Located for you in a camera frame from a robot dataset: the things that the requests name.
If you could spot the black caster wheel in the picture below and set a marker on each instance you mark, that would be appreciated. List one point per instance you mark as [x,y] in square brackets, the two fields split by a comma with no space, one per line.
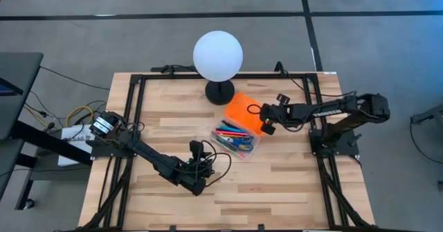
[29,204]

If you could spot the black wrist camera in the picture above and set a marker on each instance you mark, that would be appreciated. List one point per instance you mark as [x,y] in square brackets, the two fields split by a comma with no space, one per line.
[283,99]
[196,148]

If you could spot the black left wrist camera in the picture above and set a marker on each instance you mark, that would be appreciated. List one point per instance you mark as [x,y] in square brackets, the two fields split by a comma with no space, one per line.
[196,148]

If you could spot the pink highlighter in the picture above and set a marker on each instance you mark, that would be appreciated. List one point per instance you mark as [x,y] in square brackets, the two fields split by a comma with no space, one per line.
[241,153]

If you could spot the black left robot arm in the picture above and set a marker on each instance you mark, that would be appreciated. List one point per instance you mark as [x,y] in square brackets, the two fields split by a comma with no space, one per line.
[138,145]

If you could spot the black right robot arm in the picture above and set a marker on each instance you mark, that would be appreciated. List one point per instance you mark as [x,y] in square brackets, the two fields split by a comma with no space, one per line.
[332,111]

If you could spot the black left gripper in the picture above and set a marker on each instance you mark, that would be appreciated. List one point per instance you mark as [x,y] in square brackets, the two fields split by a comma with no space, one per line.
[194,176]

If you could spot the grey desk black legs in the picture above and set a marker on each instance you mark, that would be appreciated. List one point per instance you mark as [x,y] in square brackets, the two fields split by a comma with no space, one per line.
[20,65]

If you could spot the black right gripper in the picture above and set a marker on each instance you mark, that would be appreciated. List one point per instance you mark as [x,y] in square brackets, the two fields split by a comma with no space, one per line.
[280,116]

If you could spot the clear plastic supply box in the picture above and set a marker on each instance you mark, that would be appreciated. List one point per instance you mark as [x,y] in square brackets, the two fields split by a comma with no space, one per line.
[217,126]

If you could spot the grey stand foot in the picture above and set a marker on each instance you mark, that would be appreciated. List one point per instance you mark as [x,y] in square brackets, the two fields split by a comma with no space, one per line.
[427,116]

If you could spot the white globe table lamp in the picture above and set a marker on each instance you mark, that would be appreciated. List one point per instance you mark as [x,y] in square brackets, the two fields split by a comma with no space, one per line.
[218,55]

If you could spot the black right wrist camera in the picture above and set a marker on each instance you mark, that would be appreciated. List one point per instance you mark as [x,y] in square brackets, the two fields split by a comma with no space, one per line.
[283,99]

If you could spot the orange plastic box lid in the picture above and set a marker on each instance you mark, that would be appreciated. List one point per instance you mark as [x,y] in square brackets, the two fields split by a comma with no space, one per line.
[242,111]

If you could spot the black pencil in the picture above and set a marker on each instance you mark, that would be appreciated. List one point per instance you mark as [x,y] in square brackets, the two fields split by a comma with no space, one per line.
[228,124]

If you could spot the black aluminium table frame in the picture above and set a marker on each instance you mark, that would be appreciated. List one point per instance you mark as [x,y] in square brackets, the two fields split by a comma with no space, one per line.
[270,75]

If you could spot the dark laptop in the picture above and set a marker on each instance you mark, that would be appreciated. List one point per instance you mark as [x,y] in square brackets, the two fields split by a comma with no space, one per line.
[7,88]

